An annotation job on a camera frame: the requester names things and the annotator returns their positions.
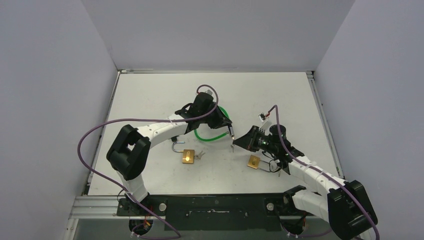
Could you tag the short brass padlock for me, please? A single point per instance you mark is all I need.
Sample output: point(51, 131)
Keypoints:
point(188, 155)

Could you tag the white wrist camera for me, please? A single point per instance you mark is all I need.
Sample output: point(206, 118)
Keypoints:
point(265, 121)
point(209, 92)

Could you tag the long-shackle brass padlock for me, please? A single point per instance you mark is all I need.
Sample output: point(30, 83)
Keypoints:
point(257, 163)

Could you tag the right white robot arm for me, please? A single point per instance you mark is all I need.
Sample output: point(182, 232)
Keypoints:
point(345, 205)

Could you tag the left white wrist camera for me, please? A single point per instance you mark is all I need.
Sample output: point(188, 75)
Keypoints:
point(209, 92)

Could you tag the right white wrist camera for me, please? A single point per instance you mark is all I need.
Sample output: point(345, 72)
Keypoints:
point(265, 121)

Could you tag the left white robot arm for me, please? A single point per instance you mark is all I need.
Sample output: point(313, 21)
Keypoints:
point(129, 151)

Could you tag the green cable lock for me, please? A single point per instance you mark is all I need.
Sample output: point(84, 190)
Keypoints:
point(212, 139)

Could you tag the silver key pair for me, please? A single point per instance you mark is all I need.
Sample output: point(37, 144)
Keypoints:
point(199, 155)

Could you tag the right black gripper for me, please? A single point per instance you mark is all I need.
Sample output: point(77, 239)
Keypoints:
point(253, 139)

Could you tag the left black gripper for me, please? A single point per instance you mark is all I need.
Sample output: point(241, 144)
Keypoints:
point(221, 120)

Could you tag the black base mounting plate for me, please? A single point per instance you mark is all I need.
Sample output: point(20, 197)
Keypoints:
point(226, 212)

